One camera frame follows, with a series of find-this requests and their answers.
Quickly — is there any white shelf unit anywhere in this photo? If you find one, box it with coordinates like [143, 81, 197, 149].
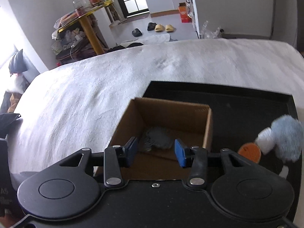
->
[185, 0, 200, 39]

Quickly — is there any white fuzzy blanket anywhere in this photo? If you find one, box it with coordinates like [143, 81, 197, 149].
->
[7, 39, 303, 173]

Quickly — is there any clear glass jar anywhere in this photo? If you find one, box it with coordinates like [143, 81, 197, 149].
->
[73, 0, 86, 16]

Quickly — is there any clear plastic bag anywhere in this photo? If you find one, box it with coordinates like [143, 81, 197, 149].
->
[200, 21, 224, 39]

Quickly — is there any black tray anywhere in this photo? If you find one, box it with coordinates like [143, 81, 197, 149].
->
[137, 81, 302, 227]

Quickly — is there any black slipper far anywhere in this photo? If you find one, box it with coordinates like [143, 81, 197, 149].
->
[147, 22, 157, 31]

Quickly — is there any light blue fluffy plush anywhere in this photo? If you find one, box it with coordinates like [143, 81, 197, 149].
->
[271, 115, 303, 162]

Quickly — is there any clutter pile under table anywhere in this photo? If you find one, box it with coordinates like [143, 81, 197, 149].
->
[51, 21, 97, 65]

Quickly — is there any dark grey knitted cloth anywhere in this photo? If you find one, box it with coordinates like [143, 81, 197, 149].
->
[139, 127, 174, 152]

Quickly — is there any yellow round table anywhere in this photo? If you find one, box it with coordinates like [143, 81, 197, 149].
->
[58, 0, 113, 55]

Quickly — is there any brown cardboard box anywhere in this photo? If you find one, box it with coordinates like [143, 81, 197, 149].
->
[109, 98, 213, 181]

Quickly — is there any orange cardboard box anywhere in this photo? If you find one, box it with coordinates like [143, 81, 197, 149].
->
[178, 3, 192, 23]

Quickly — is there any beige slipper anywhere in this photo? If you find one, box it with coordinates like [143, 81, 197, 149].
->
[154, 24, 164, 32]
[165, 25, 175, 33]

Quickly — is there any black slipper near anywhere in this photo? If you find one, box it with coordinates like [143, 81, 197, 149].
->
[132, 28, 142, 38]

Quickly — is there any beige slipper left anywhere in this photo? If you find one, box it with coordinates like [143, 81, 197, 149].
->
[154, 24, 164, 32]

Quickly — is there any black slipper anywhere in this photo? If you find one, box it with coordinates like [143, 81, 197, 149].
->
[132, 28, 142, 38]
[147, 22, 157, 31]

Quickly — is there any black bag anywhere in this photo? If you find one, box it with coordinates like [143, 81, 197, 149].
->
[9, 49, 28, 75]

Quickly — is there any white soft object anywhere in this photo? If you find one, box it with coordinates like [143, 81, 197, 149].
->
[255, 127, 275, 155]

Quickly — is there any orange round soft toy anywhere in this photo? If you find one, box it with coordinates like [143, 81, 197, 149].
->
[237, 142, 261, 164]

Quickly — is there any beige slipper right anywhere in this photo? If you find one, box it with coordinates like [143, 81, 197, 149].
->
[165, 25, 175, 33]

